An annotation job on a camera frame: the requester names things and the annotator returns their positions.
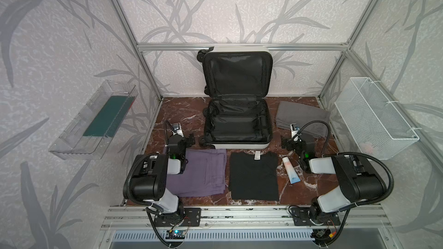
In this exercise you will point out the aluminium front rail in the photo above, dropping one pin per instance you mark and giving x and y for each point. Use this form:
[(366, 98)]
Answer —
[(242, 217)]

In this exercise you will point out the green board in shelf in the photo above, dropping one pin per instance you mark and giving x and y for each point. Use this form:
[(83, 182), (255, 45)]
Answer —
[(109, 118)]

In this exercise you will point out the black and white suitcase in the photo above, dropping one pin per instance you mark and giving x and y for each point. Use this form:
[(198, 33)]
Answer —
[(237, 82)]

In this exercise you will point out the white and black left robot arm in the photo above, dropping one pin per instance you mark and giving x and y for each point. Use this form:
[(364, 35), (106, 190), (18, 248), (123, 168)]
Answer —
[(146, 181)]

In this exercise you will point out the black t-shirt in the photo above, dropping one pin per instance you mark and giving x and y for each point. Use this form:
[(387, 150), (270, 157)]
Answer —
[(252, 179)]

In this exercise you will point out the purple trousers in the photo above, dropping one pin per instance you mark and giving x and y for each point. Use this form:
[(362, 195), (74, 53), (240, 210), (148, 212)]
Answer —
[(204, 174)]

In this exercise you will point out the white pink blue tube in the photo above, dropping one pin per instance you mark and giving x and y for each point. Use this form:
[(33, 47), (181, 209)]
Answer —
[(292, 174)]

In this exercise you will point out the right circuit board with wires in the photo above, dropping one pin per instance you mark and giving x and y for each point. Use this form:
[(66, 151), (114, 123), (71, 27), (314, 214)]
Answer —
[(323, 234)]

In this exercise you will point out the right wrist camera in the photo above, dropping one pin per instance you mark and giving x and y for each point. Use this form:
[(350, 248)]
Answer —
[(294, 131)]

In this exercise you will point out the pink object in basket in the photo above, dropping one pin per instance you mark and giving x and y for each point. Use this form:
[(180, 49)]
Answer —
[(367, 148)]

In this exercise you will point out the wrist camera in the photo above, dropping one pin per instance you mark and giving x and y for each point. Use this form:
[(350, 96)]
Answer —
[(177, 129), (294, 131)]

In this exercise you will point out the left green circuit board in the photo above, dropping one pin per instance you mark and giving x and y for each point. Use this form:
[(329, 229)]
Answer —
[(175, 234)]

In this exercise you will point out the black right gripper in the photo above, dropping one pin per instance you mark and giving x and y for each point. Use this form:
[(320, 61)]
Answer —
[(292, 144)]

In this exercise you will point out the clear plastic wall shelf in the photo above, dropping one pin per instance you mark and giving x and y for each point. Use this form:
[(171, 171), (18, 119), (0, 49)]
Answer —
[(71, 145)]

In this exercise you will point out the white wire mesh basket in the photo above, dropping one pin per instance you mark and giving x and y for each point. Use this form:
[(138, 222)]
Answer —
[(371, 117)]

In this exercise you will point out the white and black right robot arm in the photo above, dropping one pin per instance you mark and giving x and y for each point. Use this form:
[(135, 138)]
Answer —
[(362, 180)]

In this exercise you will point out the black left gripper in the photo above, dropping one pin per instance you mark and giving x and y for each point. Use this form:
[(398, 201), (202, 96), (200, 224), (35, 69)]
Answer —
[(183, 140)]

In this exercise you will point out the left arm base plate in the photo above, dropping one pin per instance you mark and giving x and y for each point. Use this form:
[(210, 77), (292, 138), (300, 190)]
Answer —
[(186, 217)]

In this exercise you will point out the grey towel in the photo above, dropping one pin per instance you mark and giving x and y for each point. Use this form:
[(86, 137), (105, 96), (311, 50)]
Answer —
[(300, 114)]

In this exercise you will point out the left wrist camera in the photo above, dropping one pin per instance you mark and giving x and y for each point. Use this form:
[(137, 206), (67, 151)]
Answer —
[(177, 129)]

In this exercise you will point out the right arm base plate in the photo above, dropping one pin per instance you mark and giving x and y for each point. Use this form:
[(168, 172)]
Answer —
[(308, 216)]

